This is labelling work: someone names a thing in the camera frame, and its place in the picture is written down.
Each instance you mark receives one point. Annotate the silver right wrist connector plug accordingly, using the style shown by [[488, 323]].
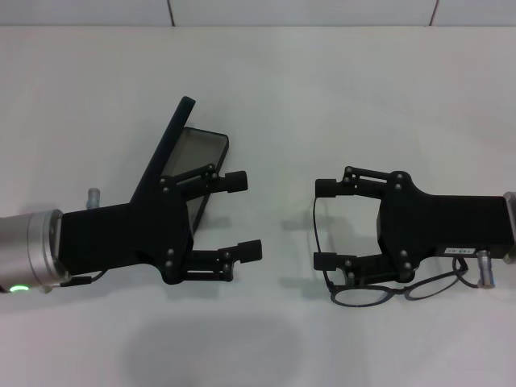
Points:
[[487, 268]]

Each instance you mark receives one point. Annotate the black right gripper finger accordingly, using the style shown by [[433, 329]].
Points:
[[328, 188], [326, 261]]

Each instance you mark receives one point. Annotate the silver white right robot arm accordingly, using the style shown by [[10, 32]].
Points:
[[512, 225]]

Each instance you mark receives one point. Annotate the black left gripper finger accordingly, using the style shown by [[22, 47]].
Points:
[[248, 249], [235, 181]]

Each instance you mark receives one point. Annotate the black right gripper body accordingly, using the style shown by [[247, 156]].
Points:
[[451, 223]]

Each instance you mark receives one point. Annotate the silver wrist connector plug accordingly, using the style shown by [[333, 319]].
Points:
[[94, 197], [487, 268]]

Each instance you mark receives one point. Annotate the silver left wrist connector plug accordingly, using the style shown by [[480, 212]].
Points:
[[94, 197]]

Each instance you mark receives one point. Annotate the black glasses case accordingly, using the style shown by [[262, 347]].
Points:
[[201, 149]]

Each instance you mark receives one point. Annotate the black round-frame glasses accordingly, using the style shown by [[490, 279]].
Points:
[[397, 292]]

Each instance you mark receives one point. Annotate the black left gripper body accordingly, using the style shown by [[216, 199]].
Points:
[[121, 234]]

